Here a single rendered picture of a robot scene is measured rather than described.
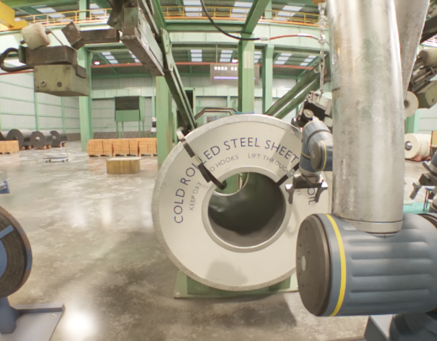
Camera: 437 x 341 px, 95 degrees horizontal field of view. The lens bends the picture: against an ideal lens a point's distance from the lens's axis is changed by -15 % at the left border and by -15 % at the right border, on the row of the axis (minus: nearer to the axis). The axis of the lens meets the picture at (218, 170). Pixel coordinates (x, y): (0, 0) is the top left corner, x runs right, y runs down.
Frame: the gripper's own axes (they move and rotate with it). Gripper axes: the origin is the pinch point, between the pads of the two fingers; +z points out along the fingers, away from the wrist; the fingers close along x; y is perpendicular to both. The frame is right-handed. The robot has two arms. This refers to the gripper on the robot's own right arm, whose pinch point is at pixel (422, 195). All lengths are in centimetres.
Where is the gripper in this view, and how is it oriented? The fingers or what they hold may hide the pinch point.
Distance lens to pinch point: 159.1
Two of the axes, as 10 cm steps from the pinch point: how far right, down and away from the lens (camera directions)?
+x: 10.0, 0.4, 0.2
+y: -0.1, 5.6, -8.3
